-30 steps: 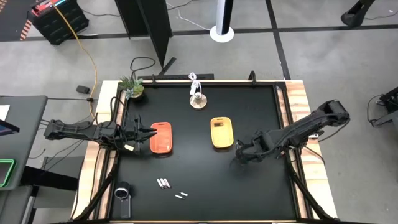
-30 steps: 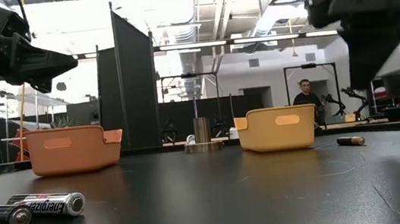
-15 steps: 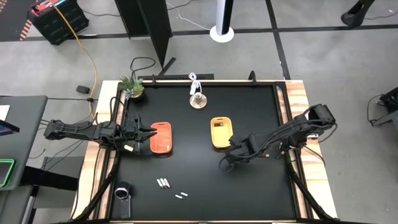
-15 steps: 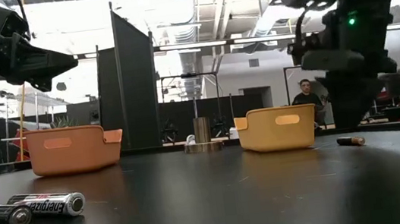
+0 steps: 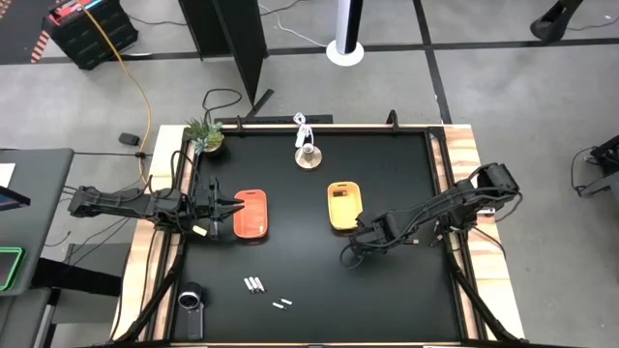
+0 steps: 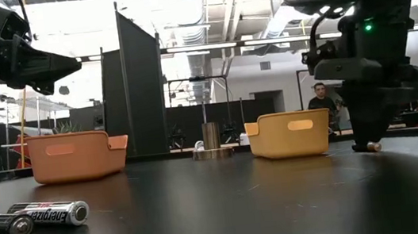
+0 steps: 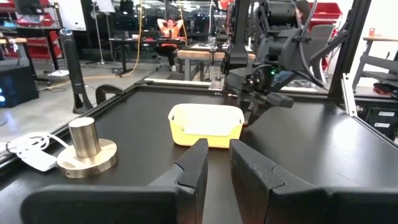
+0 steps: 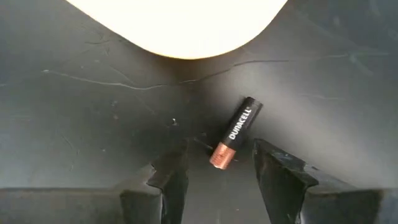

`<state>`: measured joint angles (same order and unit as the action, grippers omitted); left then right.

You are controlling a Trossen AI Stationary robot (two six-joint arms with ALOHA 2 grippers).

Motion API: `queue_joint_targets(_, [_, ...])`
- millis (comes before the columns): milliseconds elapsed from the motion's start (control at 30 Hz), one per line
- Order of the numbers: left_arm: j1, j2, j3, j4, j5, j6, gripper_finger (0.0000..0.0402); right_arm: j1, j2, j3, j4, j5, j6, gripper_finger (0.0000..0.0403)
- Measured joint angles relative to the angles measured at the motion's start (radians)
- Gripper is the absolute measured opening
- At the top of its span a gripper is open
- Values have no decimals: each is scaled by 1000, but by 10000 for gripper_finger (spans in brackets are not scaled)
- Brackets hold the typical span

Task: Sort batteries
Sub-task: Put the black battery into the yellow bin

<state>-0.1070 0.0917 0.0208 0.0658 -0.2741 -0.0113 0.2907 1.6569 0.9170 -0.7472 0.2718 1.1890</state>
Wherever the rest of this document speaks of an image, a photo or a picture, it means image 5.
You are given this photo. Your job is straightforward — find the red items on crate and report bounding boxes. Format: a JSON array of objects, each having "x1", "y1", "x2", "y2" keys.
[{"x1": 47, "y1": 0, "x2": 103, "y2": 26}]

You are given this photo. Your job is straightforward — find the black floor cable loop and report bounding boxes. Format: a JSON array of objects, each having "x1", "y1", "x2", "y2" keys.
[{"x1": 200, "y1": 87, "x2": 244, "y2": 125}]

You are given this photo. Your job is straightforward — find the white cable bundle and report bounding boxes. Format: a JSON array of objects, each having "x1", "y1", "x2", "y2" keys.
[{"x1": 292, "y1": 111, "x2": 313, "y2": 149}]

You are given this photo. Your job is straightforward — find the black stand foot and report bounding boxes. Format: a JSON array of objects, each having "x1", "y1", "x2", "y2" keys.
[{"x1": 529, "y1": 0, "x2": 585, "y2": 44}]

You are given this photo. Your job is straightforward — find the white paper sheet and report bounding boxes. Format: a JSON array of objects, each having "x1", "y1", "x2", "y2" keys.
[{"x1": 0, "y1": 162, "x2": 16, "y2": 189}]

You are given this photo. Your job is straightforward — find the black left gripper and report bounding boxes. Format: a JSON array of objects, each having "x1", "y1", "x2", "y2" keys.
[{"x1": 186, "y1": 177, "x2": 246, "y2": 239}]

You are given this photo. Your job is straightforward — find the dark laptop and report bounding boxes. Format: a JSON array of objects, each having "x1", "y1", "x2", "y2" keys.
[{"x1": 0, "y1": 186, "x2": 32, "y2": 213}]

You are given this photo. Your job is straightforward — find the potted succulent plant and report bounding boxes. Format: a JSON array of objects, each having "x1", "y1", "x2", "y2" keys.
[{"x1": 183, "y1": 117, "x2": 226, "y2": 157}]

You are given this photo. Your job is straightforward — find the black storage crate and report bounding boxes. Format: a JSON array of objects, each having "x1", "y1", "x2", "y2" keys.
[{"x1": 45, "y1": 0, "x2": 140, "y2": 72}]

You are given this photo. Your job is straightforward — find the black divider panel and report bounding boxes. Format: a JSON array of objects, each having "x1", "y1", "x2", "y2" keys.
[{"x1": 177, "y1": 0, "x2": 276, "y2": 120}]

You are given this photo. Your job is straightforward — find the white floor cable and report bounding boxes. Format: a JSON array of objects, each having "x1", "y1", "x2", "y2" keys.
[{"x1": 257, "y1": 2, "x2": 330, "y2": 48}]

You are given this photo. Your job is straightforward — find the grey desk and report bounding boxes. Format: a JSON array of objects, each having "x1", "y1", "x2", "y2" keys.
[{"x1": 0, "y1": 147, "x2": 76, "y2": 297}]

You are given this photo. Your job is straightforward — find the round wooden stand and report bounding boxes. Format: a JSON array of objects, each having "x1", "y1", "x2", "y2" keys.
[{"x1": 294, "y1": 142, "x2": 324, "y2": 171}]

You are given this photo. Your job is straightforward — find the orange plastic tray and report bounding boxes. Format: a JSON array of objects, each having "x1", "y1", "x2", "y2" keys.
[{"x1": 233, "y1": 188, "x2": 270, "y2": 241}]

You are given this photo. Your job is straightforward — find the black table-level camera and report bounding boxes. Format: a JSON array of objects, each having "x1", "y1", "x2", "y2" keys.
[{"x1": 176, "y1": 281, "x2": 204, "y2": 311}]

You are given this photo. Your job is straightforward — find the yellow floor cable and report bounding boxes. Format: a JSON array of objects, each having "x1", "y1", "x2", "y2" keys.
[{"x1": 79, "y1": 3, "x2": 154, "y2": 186}]

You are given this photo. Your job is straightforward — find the white pole with round base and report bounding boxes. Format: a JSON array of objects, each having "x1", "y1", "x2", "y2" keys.
[{"x1": 325, "y1": 0, "x2": 366, "y2": 68}]

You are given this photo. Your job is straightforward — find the green-framed tablet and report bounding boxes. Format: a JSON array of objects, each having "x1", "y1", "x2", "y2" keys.
[{"x1": 0, "y1": 246, "x2": 26, "y2": 293}]

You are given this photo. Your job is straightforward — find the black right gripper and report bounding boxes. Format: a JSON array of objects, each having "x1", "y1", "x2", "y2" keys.
[{"x1": 340, "y1": 215, "x2": 388, "y2": 266}]

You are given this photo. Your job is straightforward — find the black mat with striped edge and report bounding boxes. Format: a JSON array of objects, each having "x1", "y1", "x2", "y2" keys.
[{"x1": 0, "y1": 0, "x2": 62, "y2": 66}]

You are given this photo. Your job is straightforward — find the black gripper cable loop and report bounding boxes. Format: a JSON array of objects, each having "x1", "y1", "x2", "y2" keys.
[{"x1": 339, "y1": 244, "x2": 365, "y2": 271}]

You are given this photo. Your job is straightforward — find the black equipment with cables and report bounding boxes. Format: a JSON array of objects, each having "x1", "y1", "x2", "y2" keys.
[{"x1": 570, "y1": 133, "x2": 619, "y2": 198}]

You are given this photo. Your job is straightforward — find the yellow plastic tray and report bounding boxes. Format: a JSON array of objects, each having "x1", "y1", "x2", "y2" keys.
[{"x1": 326, "y1": 181, "x2": 364, "y2": 232}]

